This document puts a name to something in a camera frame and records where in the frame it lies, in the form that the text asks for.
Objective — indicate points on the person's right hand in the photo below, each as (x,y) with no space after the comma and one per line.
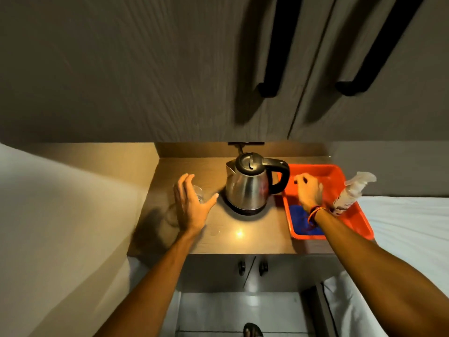
(310,194)

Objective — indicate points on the person's left hand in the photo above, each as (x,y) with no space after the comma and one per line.
(191,214)

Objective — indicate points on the person's left thumb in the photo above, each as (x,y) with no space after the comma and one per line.
(211,201)

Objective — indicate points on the person's right fingers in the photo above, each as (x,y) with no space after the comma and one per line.
(301,178)

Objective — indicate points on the person's left forearm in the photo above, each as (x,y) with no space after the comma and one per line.
(154,287)

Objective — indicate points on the person's right forearm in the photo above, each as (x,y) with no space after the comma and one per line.
(379,277)

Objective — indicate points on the clear drinking glass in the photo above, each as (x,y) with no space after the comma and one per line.
(199,193)

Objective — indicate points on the black kettle base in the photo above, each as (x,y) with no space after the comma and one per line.
(245,211)

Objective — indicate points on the red and blue wristband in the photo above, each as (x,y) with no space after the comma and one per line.
(314,212)

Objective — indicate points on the stainless steel electric kettle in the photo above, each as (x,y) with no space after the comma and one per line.
(247,185)

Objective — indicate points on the blue cloth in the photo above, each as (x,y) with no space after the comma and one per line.
(298,221)

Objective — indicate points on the white spray bottle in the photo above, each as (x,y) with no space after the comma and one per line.
(349,194)

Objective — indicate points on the orange plastic tray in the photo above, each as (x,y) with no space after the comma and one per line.
(354,215)

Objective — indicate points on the black cabinet knob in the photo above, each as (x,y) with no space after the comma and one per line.
(263,268)
(241,268)

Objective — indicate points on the narrow wooden cabinet door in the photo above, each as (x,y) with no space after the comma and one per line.
(393,112)

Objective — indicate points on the person's black sandal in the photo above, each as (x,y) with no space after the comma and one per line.
(253,329)

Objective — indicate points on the wide wooden cabinet door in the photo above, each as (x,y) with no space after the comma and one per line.
(140,66)

